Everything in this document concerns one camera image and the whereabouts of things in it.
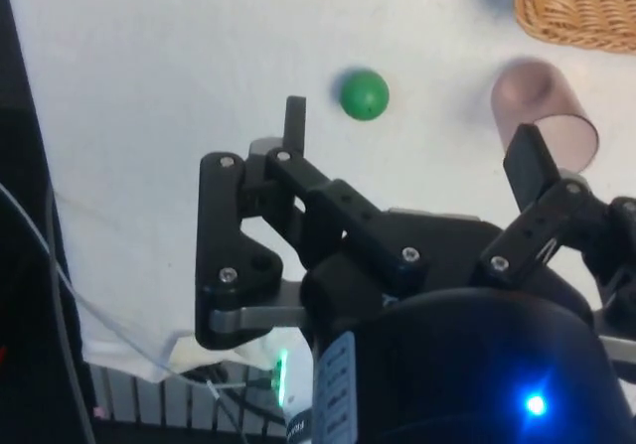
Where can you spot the see-through pink cup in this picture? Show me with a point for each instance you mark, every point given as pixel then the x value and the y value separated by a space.
pixel 546 96

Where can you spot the wicker basket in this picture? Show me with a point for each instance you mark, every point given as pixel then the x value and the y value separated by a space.
pixel 571 12

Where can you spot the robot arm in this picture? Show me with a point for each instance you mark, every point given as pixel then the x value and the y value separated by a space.
pixel 295 369

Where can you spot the green ball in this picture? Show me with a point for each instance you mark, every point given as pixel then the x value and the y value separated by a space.
pixel 364 94

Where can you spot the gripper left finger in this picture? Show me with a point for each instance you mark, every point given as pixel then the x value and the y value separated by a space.
pixel 226 225

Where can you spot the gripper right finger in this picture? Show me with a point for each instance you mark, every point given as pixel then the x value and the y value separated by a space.
pixel 529 166

